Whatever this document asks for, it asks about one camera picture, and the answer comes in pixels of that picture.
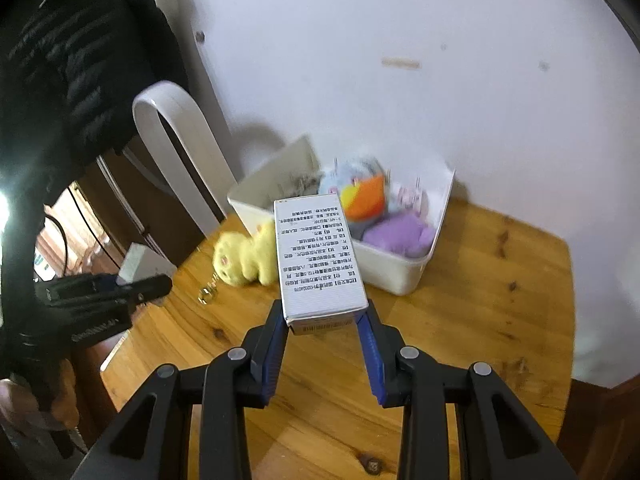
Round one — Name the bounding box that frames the black cable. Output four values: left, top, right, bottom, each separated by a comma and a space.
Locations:
44, 186, 122, 279

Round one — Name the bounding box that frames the small white box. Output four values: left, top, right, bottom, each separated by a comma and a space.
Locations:
116, 243, 177, 311

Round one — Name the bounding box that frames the wooden side table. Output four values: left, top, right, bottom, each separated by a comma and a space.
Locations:
102, 200, 575, 479

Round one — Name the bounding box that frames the light blue plush toy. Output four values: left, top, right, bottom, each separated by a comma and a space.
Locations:
318, 157, 386, 223

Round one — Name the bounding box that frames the metal key ring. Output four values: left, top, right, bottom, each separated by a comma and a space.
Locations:
196, 271, 222, 307

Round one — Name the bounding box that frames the white printed cardboard box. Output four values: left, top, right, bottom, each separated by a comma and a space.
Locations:
273, 194, 368, 335

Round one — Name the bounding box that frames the black padded jacket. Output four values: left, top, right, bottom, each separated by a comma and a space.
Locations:
1, 0, 186, 411

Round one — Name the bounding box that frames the white plastic storage bin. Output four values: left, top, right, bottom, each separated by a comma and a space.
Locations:
227, 136, 454, 296

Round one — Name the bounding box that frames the yellow plush toy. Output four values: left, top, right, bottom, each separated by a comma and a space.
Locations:
213, 220, 279, 287

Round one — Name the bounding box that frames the purple plush toy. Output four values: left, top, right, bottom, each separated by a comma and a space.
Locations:
362, 212, 436, 258

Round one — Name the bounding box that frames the tape strip on wall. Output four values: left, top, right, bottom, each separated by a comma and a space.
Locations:
381, 58, 421, 70

